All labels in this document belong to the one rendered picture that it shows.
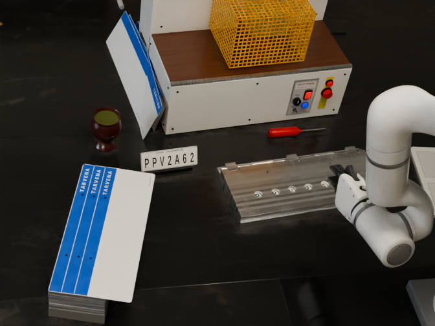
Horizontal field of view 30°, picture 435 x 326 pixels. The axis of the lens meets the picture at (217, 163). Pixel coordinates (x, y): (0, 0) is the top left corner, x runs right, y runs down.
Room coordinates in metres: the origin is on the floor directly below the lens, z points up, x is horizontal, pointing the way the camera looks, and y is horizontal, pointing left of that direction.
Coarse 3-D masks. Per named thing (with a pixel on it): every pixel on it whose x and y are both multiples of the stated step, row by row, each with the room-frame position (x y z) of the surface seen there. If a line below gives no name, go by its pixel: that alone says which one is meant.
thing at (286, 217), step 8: (336, 152) 1.71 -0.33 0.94; (344, 152) 1.72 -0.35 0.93; (352, 152) 1.72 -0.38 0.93; (280, 160) 1.63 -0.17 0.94; (296, 160) 1.65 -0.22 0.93; (224, 168) 1.56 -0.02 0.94; (232, 168) 1.57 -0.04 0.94; (224, 184) 1.51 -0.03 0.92; (232, 208) 1.44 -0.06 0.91; (328, 208) 1.50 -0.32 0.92; (336, 208) 1.51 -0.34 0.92; (280, 216) 1.44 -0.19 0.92; (288, 216) 1.45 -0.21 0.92; (296, 216) 1.46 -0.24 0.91; (304, 216) 1.47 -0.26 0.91; (312, 216) 1.48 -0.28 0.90; (240, 224) 1.39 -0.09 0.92; (248, 224) 1.40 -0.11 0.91; (256, 224) 1.41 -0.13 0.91
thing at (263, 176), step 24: (240, 168) 1.57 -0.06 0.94; (264, 168) 1.58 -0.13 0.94; (288, 168) 1.60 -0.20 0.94; (312, 168) 1.62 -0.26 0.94; (360, 168) 1.66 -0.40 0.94; (240, 192) 1.48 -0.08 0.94; (264, 192) 1.49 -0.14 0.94; (288, 192) 1.51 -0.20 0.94; (312, 192) 1.53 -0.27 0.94; (240, 216) 1.40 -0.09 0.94; (264, 216) 1.42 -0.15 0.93
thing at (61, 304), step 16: (80, 176) 1.37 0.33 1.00; (80, 192) 1.32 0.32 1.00; (80, 208) 1.27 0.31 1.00; (64, 240) 1.17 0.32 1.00; (64, 256) 1.12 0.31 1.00; (64, 272) 1.08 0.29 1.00; (64, 304) 1.02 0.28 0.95; (80, 304) 1.02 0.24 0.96; (96, 304) 1.03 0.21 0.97; (80, 320) 1.02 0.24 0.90; (96, 320) 1.02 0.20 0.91
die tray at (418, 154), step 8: (416, 152) 1.80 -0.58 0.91; (424, 152) 1.81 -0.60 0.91; (432, 152) 1.82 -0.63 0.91; (416, 160) 1.77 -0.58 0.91; (424, 160) 1.77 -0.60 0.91; (432, 160) 1.78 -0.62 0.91; (416, 168) 1.74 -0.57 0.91; (424, 168) 1.74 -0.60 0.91; (432, 168) 1.75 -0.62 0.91; (424, 176) 1.71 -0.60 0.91; (432, 176) 1.71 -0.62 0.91; (424, 184) 1.67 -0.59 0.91; (432, 184) 1.68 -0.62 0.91; (432, 192) 1.65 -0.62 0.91; (432, 200) 1.62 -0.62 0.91
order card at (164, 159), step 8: (152, 152) 1.54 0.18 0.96; (160, 152) 1.55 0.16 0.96; (168, 152) 1.56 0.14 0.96; (176, 152) 1.57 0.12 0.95; (184, 152) 1.58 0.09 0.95; (192, 152) 1.59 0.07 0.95; (144, 160) 1.53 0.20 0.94; (152, 160) 1.53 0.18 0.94; (160, 160) 1.54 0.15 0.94; (168, 160) 1.55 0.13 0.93; (176, 160) 1.56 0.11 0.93; (184, 160) 1.57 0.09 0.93; (192, 160) 1.58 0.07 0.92; (144, 168) 1.52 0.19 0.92; (152, 168) 1.52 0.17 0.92; (160, 168) 1.53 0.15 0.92
